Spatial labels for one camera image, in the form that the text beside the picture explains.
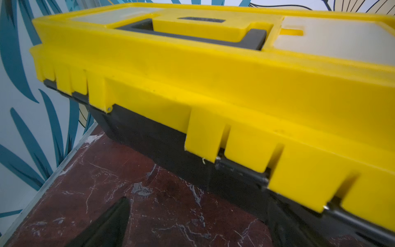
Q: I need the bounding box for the yellow black toolbox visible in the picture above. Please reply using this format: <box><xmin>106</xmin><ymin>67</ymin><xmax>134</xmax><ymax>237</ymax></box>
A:
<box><xmin>30</xmin><ymin>1</ymin><xmax>395</xmax><ymax>247</ymax></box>

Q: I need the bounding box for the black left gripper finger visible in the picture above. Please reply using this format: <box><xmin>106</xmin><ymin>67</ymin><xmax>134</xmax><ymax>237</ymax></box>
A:
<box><xmin>66</xmin><ymin>197</ymin><xmax>130</xmax><ymax>247</ymax></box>

